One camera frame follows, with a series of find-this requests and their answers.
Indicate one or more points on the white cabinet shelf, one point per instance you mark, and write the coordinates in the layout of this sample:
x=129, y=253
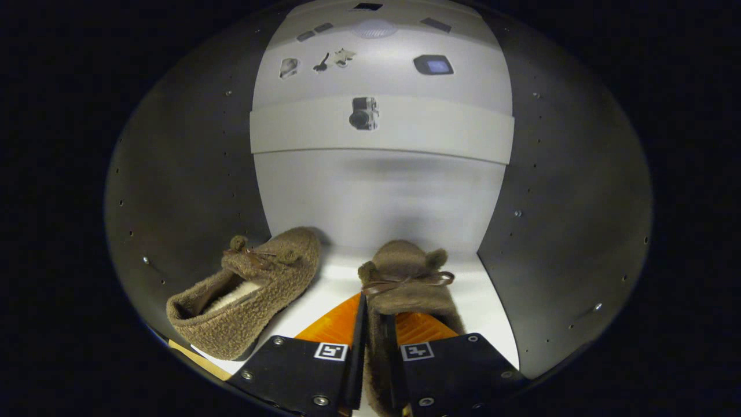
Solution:
x=486, y=301

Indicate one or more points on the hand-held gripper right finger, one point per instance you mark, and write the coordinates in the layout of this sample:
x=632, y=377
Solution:
x=451, y=376

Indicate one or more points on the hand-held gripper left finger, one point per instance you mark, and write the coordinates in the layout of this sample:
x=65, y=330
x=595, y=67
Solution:
x=358, y=370

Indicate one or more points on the brown fuzzy shoe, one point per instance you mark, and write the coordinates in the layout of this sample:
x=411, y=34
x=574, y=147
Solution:
x=272, y=295
x=405, y=260

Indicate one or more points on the grey shoe cabinet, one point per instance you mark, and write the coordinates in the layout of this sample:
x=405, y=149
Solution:
x=173, y=174

